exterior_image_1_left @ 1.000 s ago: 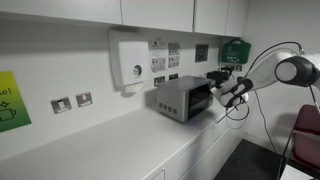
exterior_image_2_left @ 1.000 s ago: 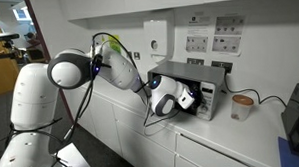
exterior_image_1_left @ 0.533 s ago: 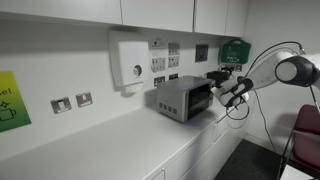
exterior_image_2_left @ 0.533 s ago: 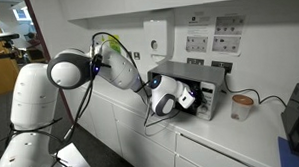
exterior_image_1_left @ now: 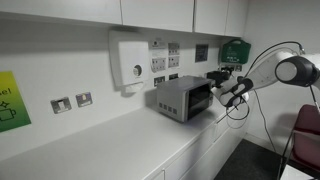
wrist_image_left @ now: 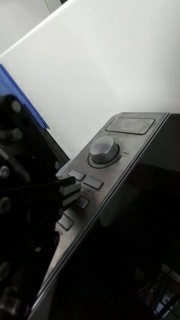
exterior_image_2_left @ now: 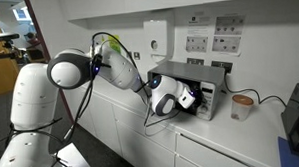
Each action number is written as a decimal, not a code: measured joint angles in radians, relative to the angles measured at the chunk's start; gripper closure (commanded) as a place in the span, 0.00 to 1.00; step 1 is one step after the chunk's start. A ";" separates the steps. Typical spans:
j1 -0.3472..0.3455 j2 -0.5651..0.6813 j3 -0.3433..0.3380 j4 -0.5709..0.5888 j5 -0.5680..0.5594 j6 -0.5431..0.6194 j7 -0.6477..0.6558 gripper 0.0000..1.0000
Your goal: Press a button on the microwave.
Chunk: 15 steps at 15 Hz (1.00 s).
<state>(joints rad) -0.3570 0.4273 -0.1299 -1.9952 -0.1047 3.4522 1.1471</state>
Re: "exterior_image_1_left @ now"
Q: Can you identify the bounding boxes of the white robot base platform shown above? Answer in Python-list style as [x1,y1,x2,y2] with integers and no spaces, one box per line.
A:
[280,164,316,180]

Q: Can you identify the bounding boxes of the silver microwave oven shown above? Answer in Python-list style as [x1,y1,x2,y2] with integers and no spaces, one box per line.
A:
[156,75,216,123]

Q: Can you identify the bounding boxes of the white instruction sheet with logo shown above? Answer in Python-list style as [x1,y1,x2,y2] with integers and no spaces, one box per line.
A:
[148,39,168,73]

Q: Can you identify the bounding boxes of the white instruction sheet two pictures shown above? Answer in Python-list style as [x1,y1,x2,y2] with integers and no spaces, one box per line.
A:
[167,41,181,70]

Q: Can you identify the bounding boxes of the white paper towel dispenser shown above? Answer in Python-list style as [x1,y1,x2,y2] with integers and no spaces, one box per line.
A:
[108,30,151,94]

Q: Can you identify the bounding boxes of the dark framed notice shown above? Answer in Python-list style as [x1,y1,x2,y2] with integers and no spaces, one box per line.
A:
[194,43,210,64]

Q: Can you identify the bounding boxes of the black coffee machine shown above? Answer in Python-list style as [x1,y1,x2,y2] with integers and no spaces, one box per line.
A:
[205,70,232,89]

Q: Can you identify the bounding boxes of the white drawer front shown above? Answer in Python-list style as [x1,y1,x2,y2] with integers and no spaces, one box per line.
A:
[214,109,249,142]
[164,121,218,180]

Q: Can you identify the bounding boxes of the white base cabinet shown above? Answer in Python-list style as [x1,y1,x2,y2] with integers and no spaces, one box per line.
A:
[143,99,251,180]

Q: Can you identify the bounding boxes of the green first aid kit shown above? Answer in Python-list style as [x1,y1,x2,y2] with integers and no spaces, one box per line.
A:
[219,38,252,65]

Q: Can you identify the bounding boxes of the green yellow poster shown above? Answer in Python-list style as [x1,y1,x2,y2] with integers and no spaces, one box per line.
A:
[0,70,33,133]

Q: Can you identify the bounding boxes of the red chair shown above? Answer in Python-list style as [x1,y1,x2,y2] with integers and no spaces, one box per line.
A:
[278,104,320,178]

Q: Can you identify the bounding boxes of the silver wall socket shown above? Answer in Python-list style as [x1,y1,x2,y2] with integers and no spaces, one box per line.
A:
[50,96,73,115]
[75,91,94,108]

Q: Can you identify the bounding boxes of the white wall cabinet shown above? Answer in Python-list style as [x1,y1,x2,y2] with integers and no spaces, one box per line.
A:
[0,0,250,38]

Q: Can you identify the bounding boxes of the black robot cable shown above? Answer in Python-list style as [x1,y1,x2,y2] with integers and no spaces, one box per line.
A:
[225,95,251,122]

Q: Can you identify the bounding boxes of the thin black cable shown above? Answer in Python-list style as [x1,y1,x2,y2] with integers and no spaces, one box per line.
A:
[252,89,278,154]

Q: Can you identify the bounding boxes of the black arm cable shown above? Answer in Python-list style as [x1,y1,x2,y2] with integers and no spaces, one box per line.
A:
[244,40,306,79]

